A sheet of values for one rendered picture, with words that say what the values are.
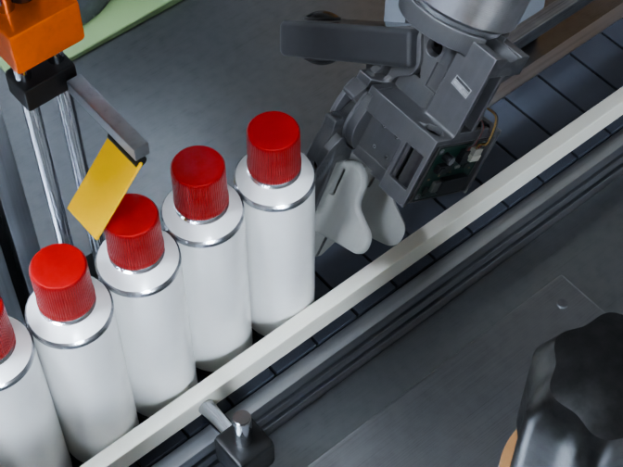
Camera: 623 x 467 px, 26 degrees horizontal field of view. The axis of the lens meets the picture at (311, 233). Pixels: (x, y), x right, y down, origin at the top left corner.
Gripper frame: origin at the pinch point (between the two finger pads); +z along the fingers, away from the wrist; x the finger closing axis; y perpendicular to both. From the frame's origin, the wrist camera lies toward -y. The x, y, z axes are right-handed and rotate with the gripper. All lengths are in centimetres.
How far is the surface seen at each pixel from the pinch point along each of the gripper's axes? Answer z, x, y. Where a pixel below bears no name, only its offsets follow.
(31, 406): 6.1, -24.3, 2.8
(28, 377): 3.5, -25.3, 2.6
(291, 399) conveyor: 10.2, -2.2, 5.9
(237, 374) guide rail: 7.1, -8.1, 4.6
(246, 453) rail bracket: 8.2, -11.3, 9.8
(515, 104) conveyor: -7.0, 23.1, -2.5
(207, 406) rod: 8.8, -10.5, 5.0
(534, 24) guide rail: -14.6, 19.9, -2.9
